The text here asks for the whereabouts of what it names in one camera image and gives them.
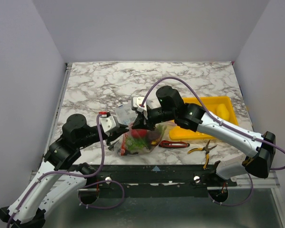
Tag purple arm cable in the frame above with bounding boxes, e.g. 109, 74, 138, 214
139, 77, 285, 207
7, 113, 125, 226

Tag clear zip top bag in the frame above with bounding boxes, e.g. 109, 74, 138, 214
114, 121, 176, 156

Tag aluminium rail frame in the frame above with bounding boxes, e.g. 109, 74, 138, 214
16, 63, 283, 228

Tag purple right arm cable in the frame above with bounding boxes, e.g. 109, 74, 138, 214
139, 77, 285, 207

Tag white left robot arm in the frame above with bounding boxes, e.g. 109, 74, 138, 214
0, 112, 129, 228

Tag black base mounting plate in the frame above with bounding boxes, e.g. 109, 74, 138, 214
80, 165, 236, 199

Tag yellow handled pliers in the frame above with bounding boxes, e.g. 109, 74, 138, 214
187, 140, 216, 170

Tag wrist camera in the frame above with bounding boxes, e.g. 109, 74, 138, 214
131, 96, 148, 119
99, 112, 120, 135

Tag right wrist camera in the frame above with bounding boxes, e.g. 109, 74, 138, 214
131, 96, 148, 119

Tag red tomato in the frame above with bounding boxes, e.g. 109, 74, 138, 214
130, 129, 148, 140

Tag green celery stalk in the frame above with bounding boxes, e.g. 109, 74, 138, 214
126, 138, 148, 151

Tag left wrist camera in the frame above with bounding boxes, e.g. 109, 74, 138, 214
99, 112, 120, 135

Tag yellow lemon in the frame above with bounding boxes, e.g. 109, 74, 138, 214
216, 104, 230, 121

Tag red chili pepper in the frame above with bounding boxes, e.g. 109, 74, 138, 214
120, 141, 128, 156

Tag dark red onion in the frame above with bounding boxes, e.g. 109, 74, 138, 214
146, 131, 162, 146

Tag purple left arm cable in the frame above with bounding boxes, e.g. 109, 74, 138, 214
7, 113, 125, 226

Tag clear plastic screw box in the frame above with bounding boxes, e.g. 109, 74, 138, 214
115, 98, 150, 125

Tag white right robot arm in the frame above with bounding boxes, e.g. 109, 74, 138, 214
131, 86, 276, 186

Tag red utility knife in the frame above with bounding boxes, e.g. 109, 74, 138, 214
159, 140, 190, 148

